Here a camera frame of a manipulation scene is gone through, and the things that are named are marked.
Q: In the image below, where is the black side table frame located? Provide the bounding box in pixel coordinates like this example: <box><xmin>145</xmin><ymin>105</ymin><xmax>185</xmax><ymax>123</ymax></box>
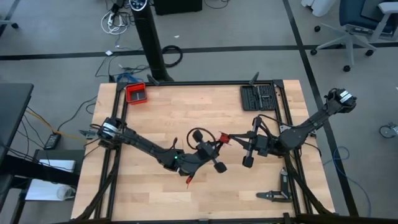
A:
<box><xmin>0</xmin><ymin>149</ymin><xmax>86</xmax><ymax>224</ymax></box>

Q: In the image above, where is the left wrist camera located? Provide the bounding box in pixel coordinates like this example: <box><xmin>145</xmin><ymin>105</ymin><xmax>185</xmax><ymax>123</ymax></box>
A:
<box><xmin>195</xmin><ymin>143</ymin><xmax>215</xmax><ymax>161</ymax></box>

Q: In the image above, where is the black power adapter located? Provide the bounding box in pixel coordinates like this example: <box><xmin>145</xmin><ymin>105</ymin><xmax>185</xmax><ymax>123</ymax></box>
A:
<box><xmin>44</xmin><ymin>132</ymin><xmax>62</xmax><ymax>151</ymax></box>

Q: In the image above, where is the black wire spool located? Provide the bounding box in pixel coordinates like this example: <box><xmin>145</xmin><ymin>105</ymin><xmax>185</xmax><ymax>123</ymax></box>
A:
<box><xmin>218</xmin><ymin>131</ymin><xmax>233</xmax><ymax>146</ymax></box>

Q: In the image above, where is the white power strip with cables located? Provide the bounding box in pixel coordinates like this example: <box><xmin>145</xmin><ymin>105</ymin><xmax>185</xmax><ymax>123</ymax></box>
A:
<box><xmin>100</xmin><ymin>8</ymin><xmax>131</xmax><ymax>36</ymax></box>

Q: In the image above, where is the white plastic object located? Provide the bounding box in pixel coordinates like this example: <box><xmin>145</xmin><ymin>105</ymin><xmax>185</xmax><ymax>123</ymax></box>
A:
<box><xmin>300</xmin><ymin>0</ymin><xmax>337</xmax><ymax>18</ymax></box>

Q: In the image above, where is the grey office chair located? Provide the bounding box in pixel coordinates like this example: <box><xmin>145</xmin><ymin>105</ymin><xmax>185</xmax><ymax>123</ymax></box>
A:
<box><xmin>0</xmin><ymin>19</ymin><xmax>19</xmax><ymax>30</ymax></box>

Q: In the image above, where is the black clamp tool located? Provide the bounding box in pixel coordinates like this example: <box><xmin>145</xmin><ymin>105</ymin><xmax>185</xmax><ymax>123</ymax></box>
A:
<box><xmin>255</xmin><ymin>167</ymin><xmax>294</xmax><ymax>203</ymax></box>

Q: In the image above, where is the blue network cable bundle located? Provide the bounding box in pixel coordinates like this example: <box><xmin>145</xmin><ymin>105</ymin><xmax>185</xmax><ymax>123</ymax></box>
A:
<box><xmin>116</xmin><ymin>72</ymin><xmax>141</xmax><ymax>84</ymax></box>

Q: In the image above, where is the long blue floor cable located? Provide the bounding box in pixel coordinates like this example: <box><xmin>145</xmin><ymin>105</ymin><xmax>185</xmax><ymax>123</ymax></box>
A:
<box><xmin>322</xmin><ymin>145</ymin><xmax>373</xmax><ymax>218</ymax></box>

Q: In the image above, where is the black screwdriver bit case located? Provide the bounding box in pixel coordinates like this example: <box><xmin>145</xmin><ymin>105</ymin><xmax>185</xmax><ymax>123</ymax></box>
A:
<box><xmin>239</xmin><ymin>83</ymin><xmax>279</xmax><ymax>112</ymax></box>

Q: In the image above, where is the yellow cable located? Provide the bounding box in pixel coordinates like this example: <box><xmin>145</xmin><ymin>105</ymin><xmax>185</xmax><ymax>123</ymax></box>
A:
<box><xmin>25</xmin><ymin>108</ymin><xmax>86</xmax><ymax>141</ymax></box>

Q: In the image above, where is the clear plastic cup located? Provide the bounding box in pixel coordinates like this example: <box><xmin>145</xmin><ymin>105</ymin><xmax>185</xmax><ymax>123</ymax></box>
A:
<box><xmin>56</xmin><ymin>185</ymin><xmax>76</xmax><ymax>201</ymax></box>

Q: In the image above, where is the black aluminium table frame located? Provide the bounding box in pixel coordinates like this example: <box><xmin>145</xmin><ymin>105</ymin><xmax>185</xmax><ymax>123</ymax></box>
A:
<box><xmin>70</xmin><ymin>71</ymin><xmax>337</xmax><ymax>224</ymax></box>

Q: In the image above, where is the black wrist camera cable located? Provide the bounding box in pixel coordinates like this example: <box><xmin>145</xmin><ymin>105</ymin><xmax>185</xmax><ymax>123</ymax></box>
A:
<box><xmin>257</xmin><ymin>113</ymin><xmax>285</xmax><ymax>147</ymax></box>
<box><xmin>185</xmin><ymin>127</ymin><xmax>218</xmax><ymax>151</ymax></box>

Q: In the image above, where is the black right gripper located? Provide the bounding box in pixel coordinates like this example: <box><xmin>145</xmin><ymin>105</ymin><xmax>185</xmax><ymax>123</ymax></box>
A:
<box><xmin>228</xmin><ymin>116</ymin><xmax>271</xmax><ymax>169</ymax></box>

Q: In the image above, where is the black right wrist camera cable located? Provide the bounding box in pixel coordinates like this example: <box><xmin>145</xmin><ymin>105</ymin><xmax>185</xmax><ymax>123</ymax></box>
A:
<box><xmin>257</xmin><ymin>113</ymin><xmax>285</xmax><ymax>147</ymax></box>

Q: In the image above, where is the black cabinet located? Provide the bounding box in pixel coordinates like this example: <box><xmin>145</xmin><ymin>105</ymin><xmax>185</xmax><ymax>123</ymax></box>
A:
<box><xmin>153</xmin><ymin>0</ymin><xmax>203</xmax><ymax>16</ymax></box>

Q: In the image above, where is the red plastic bin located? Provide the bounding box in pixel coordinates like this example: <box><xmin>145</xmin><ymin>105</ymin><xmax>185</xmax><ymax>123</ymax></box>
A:
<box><xmin>125</xmin><ymin>82</ymin><xmax>149</xmax><ymax>106</ymax></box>

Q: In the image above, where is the blue and white office chair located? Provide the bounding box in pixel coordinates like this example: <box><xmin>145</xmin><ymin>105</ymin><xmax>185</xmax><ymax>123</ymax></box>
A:
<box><xmin>310</xmin><ymin>0</ymin><xmax>398</xmax><ymax>73</ymax></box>

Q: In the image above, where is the black coiled floor cable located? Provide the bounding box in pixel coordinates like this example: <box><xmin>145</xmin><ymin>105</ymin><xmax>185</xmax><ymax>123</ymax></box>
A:
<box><xmin>161</xmin><ymin>44</ymin><xmax>184</xmax><ymax>68</ymax></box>

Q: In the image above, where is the black desk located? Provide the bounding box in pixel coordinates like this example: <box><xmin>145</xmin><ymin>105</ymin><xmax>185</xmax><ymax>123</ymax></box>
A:
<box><xmin>0</xmin><ymin>82</ymin><xmax>35</xmax><ymax>162</ymax></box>

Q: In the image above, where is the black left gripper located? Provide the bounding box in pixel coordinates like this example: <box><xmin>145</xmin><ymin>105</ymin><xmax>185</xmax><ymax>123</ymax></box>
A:
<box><xmin>192</xmin><ymin>128</ymin><xmax>228</xmax><ymax>174</ymax></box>

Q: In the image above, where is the white box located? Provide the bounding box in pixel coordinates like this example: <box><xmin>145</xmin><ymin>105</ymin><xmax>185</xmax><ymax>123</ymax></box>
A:
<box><xmin>24</xmin><ymin>159</ymin><xmax>77</xmax><ymax>202</ymax></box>

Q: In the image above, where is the black left wrist camera cable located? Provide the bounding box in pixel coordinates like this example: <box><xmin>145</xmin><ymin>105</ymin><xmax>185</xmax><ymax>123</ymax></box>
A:
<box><xmin>185</xmin><ymin>127</ymin><xmax>218</xmax><ymax>151</ymax></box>

